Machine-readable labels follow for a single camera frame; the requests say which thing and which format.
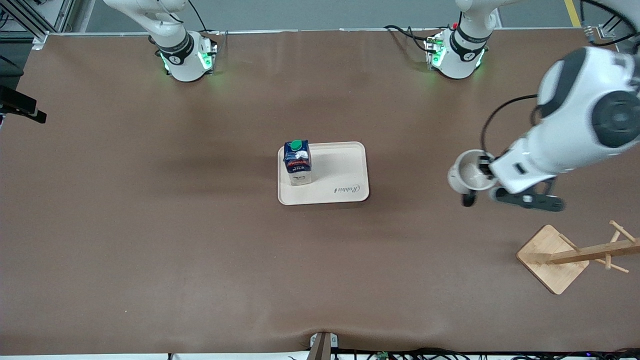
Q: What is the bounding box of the wooden cup rack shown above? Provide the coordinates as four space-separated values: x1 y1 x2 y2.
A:
516 220 640 296

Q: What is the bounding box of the black left arm base cable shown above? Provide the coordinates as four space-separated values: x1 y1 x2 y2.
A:
384 24 441 54

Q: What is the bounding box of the black right arm base cable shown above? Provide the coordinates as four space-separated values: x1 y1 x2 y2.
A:
187 0 221 37

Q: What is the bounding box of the white cup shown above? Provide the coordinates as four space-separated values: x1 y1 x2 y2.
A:
447 149 499 207

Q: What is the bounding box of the black cable behind left arm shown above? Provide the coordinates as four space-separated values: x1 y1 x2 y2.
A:
579 0 640 47

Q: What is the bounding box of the metal table edge bracket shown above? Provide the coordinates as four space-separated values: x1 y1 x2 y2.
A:
307 331 339 360

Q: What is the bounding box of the black arm base cable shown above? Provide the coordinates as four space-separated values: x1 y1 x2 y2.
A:
187 0 221 37
384 24 441 54

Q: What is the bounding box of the black clamp device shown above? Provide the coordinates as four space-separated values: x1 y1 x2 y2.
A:
0 85 48 125

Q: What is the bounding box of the aluminium frame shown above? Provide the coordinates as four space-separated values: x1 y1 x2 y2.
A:
0 0 76 51

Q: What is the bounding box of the white rectangular rabbit tray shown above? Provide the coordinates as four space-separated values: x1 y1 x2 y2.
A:
277 141 371 206

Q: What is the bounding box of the blue milk carton green cap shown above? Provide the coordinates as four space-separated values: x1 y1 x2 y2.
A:
283 139 313 187

